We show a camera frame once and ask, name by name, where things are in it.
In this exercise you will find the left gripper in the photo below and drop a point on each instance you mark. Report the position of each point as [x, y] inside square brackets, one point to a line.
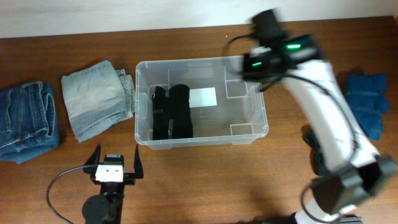
[130, 178]

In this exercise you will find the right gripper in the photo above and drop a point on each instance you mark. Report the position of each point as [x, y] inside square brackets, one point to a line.
[250, 73]

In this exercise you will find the light blue jeans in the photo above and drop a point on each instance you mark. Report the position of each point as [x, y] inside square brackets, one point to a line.
[97, 98]

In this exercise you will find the black garment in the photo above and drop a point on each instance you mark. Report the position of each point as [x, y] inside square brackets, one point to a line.
[171, 113]

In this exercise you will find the blue garment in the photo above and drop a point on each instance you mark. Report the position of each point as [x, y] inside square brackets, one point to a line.
[365, 95]

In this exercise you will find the dark teal garment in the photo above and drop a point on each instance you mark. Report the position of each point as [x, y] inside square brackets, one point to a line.
[316, 156]

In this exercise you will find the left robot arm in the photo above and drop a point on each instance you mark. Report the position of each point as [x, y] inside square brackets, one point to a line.
[107, 206]

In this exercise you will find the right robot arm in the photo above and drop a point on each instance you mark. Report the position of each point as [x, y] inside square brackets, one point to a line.
[356, 170]

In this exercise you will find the white label in box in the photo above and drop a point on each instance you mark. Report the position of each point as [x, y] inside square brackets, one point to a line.
[202, 97]

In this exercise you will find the clear plastic storage box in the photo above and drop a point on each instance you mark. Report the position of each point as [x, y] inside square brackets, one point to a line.
[238, 118]

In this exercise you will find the dark blue folded jeans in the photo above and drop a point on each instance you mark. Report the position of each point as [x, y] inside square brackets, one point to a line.
[29, 126]

